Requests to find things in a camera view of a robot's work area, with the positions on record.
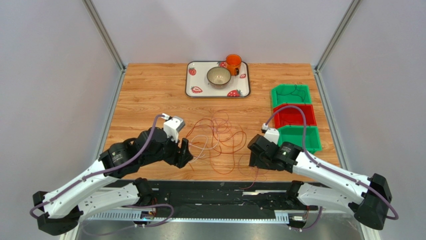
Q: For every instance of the far green bin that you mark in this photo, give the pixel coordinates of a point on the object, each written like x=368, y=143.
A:
x=290, y=94

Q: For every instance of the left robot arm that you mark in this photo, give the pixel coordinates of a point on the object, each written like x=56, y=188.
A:
x=63, y=209

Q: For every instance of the near green bin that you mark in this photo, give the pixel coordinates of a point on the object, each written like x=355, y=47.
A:
x=294, y=134

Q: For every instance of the orange mug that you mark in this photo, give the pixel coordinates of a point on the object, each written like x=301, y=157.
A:
x=233, y=64

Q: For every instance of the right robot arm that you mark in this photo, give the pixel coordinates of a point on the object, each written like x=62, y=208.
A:
x=368, y=198

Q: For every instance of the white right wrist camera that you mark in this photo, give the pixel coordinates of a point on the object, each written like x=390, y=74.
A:
x=271, y=134

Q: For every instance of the grey ceramic bowl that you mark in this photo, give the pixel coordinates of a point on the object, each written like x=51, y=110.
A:
x=218, y=77

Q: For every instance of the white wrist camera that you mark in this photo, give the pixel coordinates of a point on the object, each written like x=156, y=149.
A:
x=172, y=126
x=271, y=134

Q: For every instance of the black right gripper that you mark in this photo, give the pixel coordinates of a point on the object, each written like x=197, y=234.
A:
x=258, y=150

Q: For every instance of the strawberry pattern tray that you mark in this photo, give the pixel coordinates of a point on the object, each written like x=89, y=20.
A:
x=197, y=85

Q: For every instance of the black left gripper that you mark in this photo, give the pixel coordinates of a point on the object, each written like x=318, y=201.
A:
x=185, y=156

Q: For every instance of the red bin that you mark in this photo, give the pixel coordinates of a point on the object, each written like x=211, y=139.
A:
x=292, y=117

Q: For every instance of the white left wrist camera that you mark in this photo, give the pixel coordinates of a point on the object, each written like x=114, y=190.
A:
x=172, y=126

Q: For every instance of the green bin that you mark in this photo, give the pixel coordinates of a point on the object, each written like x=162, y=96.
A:
x=294, y=134
x=290, y=94

